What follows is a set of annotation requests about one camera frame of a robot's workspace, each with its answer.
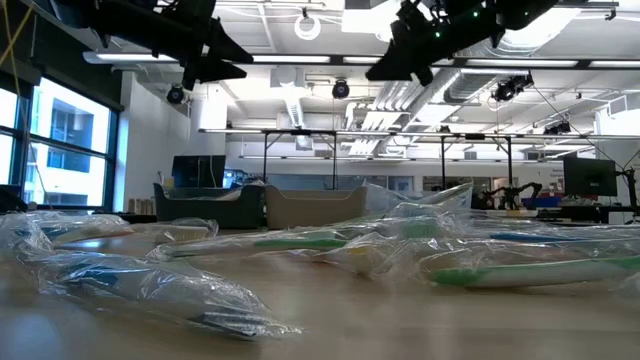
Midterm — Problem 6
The silver ventilation duct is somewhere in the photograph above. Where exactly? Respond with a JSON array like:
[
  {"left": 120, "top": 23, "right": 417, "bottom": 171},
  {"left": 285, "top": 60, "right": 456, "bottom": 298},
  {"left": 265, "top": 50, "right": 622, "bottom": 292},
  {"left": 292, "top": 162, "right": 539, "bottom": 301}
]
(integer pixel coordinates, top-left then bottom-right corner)
[{"left": 442, "top": 0, "right": 581, "bottom": 104}]

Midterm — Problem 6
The black monitor on arm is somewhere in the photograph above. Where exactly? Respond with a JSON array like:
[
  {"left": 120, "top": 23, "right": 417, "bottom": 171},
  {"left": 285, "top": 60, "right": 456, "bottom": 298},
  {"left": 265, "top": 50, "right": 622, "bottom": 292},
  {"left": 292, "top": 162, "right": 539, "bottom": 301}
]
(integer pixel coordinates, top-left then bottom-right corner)
[{"left": 562, "top": 156, "right": 619, "bottom": 198}]

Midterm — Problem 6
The long white light bar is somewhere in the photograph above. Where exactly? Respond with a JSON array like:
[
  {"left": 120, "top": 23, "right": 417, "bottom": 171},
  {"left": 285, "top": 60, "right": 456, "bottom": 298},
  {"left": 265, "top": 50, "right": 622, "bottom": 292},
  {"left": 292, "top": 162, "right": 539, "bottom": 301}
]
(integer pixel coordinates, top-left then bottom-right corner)
[{"left": 82, "top": 49, "right": 626, "bottom": 70}]

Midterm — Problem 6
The black overhead rig frame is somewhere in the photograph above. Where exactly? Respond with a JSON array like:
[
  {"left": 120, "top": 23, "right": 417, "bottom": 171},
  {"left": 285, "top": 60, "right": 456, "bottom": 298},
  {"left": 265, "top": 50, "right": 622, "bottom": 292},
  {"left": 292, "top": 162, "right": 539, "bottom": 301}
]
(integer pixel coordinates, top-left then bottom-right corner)
[{"left": 198, "top": 127, "right": 640, "bottom": 209}]

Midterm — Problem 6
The dark grey plastic bin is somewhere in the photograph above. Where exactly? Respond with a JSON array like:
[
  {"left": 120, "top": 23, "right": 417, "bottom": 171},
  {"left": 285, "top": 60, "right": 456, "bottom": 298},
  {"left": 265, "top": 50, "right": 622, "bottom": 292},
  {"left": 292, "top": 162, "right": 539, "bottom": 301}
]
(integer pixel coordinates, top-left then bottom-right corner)
[{"left": 153, "top": 182, "right": 266, "bottom": 230}]

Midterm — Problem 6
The clear plastic bin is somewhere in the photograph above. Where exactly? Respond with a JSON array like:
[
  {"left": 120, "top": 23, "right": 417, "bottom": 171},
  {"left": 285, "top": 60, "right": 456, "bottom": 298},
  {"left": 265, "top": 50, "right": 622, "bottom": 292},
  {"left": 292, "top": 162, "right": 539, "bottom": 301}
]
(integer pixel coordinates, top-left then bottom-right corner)
[{"left": 367, "top": 182, "right": 474, "bottom": 221}]

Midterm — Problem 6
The orange toothbrush in clear wrap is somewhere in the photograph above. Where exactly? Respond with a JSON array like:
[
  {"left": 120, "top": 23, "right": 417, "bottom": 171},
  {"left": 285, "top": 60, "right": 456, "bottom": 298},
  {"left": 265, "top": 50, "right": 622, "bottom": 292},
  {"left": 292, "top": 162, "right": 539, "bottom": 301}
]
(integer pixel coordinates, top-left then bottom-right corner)
[{"left": 299, "top": 238, "right": 401, "bottom": 277}]

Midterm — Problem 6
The white coiled cable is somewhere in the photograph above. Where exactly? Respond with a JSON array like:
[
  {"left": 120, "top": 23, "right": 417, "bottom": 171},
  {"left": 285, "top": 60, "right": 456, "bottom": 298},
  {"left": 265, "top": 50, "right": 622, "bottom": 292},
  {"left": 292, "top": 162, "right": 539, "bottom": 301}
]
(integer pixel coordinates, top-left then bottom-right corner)
[{"left": 293, "top": 13, "right": 323, "bottom": 42}]

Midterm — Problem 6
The light grey plastic bin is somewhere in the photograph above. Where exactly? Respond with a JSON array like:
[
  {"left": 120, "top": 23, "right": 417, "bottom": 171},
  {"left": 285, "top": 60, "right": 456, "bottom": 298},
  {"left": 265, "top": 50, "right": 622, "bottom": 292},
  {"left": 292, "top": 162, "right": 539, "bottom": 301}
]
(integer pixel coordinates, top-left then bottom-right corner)
[{"left": 264, "top": 184, "right": 370, "bottom": 230}]

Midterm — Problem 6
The blue toothbrush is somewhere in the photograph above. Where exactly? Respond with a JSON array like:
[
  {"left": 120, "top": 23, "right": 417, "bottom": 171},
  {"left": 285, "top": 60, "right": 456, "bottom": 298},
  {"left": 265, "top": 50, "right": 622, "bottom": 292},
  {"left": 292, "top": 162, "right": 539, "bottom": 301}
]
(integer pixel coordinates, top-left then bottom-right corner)
[
  {"left": 474, "top": 227, "right": 640, "bottom": 247},
  {"left": 37, "top": 248, "right": 302, "bottom": 342}
]

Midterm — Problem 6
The small wooden crate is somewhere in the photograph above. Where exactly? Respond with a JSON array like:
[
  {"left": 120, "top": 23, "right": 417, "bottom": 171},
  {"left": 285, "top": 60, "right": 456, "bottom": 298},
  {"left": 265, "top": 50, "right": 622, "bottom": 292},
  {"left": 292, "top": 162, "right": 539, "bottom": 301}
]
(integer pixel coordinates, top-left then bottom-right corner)
[{"left": 127, "top": 198, "right": 157, "bottom": 216}]

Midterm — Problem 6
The yellow hanging cord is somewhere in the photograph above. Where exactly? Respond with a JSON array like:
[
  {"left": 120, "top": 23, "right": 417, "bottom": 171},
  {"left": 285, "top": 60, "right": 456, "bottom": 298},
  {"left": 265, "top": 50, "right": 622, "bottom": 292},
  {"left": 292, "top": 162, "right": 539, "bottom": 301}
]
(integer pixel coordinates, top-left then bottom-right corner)
[{"left": 0, "top": 0, "right": 37, "bottom": 99}]

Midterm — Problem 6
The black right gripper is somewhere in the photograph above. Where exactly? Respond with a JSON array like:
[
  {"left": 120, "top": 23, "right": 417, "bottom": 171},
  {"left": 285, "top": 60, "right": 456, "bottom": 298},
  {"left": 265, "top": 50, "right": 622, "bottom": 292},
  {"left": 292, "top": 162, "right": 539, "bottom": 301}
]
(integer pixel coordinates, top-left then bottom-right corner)
[{"left": 364, "top": 0, "right": 507, "bottom": 88}]

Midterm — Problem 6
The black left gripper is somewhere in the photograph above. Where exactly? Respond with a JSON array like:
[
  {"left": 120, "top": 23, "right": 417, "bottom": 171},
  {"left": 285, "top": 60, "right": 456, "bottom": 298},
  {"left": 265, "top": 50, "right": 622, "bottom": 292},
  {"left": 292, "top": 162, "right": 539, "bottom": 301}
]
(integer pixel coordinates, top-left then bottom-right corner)
[{"left": 89, "top": 0, "right": 255, "bottom": 92}]

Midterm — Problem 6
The black monitor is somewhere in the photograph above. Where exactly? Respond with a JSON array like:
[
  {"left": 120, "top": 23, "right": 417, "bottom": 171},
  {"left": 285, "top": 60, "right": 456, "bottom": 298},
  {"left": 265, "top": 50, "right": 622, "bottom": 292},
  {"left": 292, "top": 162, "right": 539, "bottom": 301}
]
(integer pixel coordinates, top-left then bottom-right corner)
[{"left": 171, "top": 154, "right": 227, "bottom": 190}]

